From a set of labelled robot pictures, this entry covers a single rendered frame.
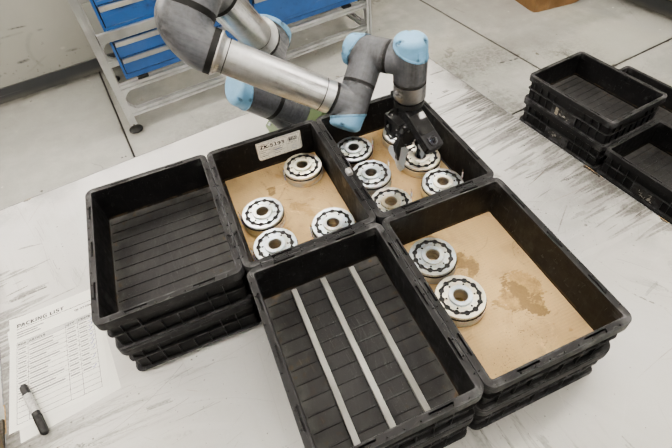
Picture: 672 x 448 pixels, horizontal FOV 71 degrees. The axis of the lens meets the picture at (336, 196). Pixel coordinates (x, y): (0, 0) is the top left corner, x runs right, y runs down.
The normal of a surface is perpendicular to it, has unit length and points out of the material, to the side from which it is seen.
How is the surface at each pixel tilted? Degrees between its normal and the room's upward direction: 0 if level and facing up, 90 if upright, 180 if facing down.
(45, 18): 90
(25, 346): 0
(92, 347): 0
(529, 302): 0
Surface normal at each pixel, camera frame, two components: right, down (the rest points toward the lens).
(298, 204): -0.08, -0.68
